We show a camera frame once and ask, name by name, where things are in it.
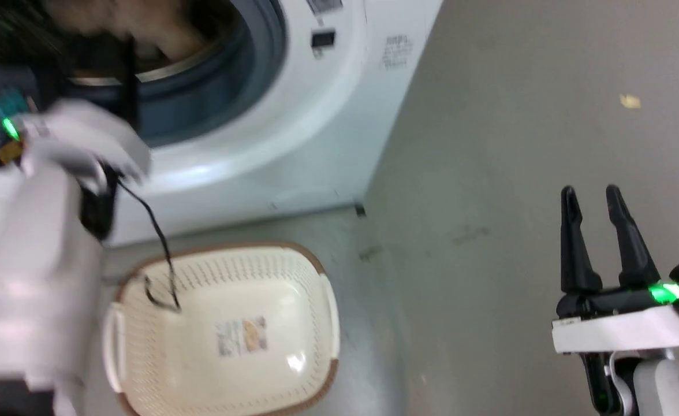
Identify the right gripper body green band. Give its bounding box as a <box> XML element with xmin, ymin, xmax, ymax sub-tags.
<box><xmin>550</xmin><ymin>260</ymin><xmax>679</xmax><ymax>354</ymax></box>

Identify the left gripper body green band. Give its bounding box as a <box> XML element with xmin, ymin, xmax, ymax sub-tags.
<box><xmin>0</xmin><ymin>64</ymin><xmax>46</xmax><ymax>169</ymax></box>

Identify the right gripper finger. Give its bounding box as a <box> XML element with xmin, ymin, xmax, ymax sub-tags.
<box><xmin>605</xmin><ymin>184</ymin><xmax>662</xmax><ymax>291</ymax></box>
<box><xmin>559</xmin><ymin>185</ymin><xmax>604</xmax><ymax>295</ymax></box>

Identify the brown plush laundry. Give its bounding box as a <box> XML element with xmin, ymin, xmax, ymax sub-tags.
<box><xmin>45</xmin><ymin>0</ymin><xmax>243</xmax><ymax>65</ymax></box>

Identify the cream plastic laundry basket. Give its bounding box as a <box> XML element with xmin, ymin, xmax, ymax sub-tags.
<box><xmin>102</xmin><ymin>242</ymin><xmax>341</xmax><ymax>416</ymax></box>

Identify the white front-load washing machine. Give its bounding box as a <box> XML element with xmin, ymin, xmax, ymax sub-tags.
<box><xmin>0</xmin><ymin>0</ymin><xmax>444</xmax><ymax>262</ymax></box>

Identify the grey rubber door gasket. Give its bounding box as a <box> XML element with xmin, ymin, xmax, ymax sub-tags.
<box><xmin>65</xmin><ymin>0</ymin><xmax>289</xmax><ymax>148</ymax></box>

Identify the paper label sticker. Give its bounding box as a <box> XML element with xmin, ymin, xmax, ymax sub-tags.
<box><xmin>215</xmin><ymin>316</ymin><xmax>269</xmax><ymax>357</ymax></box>

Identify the thin black cable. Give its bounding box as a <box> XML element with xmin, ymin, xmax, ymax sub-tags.
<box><xmin>114</xmin><ymin>173</ymin><xmax>182</xmax><ymax>314</ymax></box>

